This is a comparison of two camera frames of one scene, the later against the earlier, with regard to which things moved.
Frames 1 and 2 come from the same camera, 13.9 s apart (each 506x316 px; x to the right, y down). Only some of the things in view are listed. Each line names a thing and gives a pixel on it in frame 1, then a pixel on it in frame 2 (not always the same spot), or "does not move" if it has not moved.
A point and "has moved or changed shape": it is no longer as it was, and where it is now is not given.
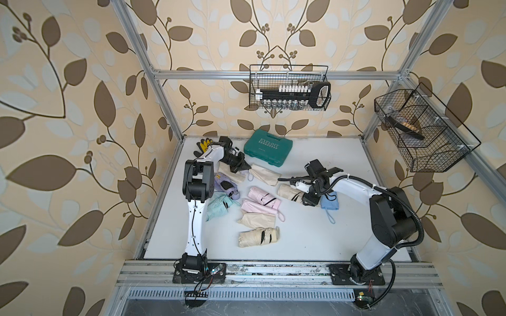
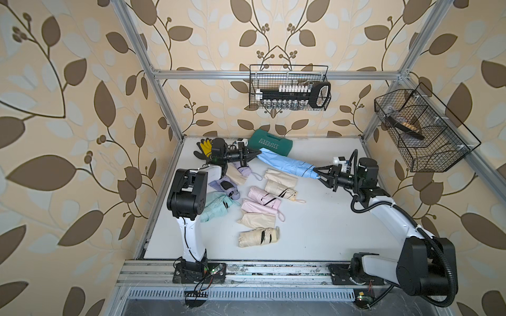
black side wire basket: x=429 y=137 does not move
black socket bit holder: x=296 y=97 does not move
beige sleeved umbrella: x=269 y=176 to x=277 y=182
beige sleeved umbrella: x=238 y=176 does not move
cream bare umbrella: x=290 y=192 has moved or changed shape
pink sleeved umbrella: x=256 y=195 does not move
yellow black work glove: x=203 y=146 does not move
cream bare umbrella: x=258 y=236 does not move
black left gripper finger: x=234 y=168 to x=243 y=160
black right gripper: x=309 y=200 to x=334 y=174
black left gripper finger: x=244 y=166 to x=250 y=152
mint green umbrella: x=219 y=205 does not move
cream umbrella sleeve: x=257 y=220 does not move
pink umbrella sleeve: x=251 y=206 does not move
